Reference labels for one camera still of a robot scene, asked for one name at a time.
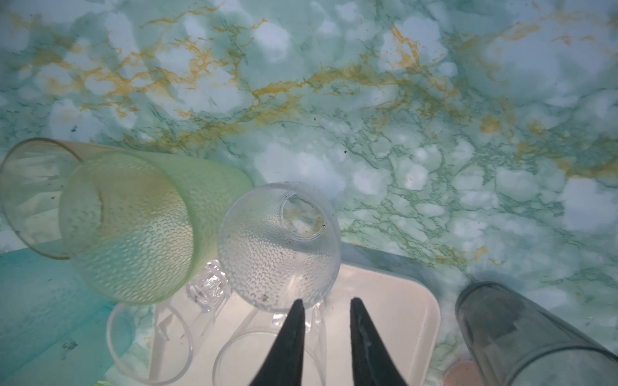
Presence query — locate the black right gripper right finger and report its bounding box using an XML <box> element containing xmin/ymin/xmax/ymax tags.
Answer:
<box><xmin>350</xmin><ymin>298</ymin><xmax>407</xmax><ymax>386</ymax></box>

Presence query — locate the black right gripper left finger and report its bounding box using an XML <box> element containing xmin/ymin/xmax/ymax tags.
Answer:
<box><xmin>250</xmin><ymin>299</ymin><xmax>306</xmax><ymax>386</ymax></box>

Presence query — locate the small clear faceted glass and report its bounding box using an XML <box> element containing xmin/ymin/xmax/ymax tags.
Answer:
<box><xmin>211</xmin><ymin>298</ymin><xmax>329</xmax><ymax>386</ymax></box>

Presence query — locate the pink textured plastic cup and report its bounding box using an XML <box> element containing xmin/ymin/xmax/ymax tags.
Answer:
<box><xmin>444</xmin><ymin>360</ymin><xmax>484</xmax><ymax>386</ymax></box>

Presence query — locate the clear textured plastic cup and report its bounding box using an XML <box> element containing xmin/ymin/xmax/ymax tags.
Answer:
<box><xmin>217</xmin><ymin>182</ymin><xmax>342</xmax><ymax>313</ymax></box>

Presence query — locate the pale pink plastic tray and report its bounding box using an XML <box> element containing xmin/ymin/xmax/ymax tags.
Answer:
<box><xmin>103</xmin><ymin>262</ymin><xmax>442</xmax><ymax>386</ymax></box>

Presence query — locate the dark grey plastic cup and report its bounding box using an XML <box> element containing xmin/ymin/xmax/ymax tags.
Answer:
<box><xmin>455</xmin><ymin>281</ymin><xmax>617</xmax><ymax>385</ymax></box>

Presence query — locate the light green textured cup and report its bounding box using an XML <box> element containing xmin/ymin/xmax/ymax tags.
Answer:
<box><xmin>59</xmin><ymin>151</ymin><xmax>253</xmax><ymax>305</ymax></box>

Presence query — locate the teal textured cup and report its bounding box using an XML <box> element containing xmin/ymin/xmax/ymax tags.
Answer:
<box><xmin>1</xmin><ymin>249</ymin><xmax>116</xmax><ymax>385</ymax></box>

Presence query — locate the amber yellow plastic cup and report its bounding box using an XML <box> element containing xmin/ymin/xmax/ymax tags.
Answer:
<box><xmin>1</xmin><ymin>138</ymin><xmax>114</xmax><ymax>260</ymax></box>

